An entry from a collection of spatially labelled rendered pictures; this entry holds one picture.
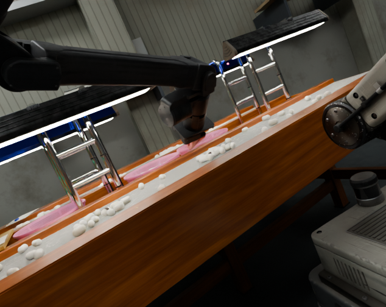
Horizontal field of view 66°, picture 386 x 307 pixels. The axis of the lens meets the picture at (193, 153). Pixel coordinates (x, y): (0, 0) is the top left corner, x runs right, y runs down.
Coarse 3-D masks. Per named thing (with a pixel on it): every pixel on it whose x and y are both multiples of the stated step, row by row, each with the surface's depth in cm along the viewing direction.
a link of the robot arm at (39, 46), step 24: (24, 48) 44; (48, 48) 42; (72, 48) 46; (24, 72) 38; (48, 72) 40; (72, 72) 45; (96, 72) 48; (120, 72) 51; (144, 72) 55; (168, 72) 59; (192, 72) 62
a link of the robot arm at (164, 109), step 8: (208, 72) 64; (208, 80) 64; (216, 80) 66; (176, 88) 69; (184, 88) 69; (208, 88) 66; (168, 96) 67; (176, 96) 66; (184, 96) 66; (192, 96) 67; (168, 104) 65; (176, 104) 66; (184, 104) 68; (160, 112) 69; (168, 112) 66; (176, 112) 66; (184, 112) 68; (168, 120) 68; (176, 120) 67
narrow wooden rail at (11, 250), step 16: (304, 96) 148; (272, 112) 138; (240, 128) 129; (208, 144) 121; (176, 160) 114; (144, 176) 109; (112, 192) 105; (128, 192) 105; (80, 208) 101; (96, 208) 99; (64, 224) 94; (32, 240) 90; (0, 256) 86
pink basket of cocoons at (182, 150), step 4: (224, 128) 145; (212, 132) 152; (216, 132) 150; (220, 132) 148; (224, 132) 133; (208, 136) 153; (212, 136) 152; (216, 136) 130; (204, 140) 154; (208, 140) 128; (184, 144) 151; (200, 144) 128; (180, 148) 147; (184, 148) 150; (180, 152) 137; (184, 152) 134
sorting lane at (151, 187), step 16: (352, 80) 136; (288, 112) 127; (256, 128) 122; (240, 144) 102; (192, 160) 113; (208, 160) 100; (176, 176) 97; (144, 192) 94; (96, 224) 80; (48, 240) 87; (64, 240) 79; (16, 256) 84; (0, 272) 75
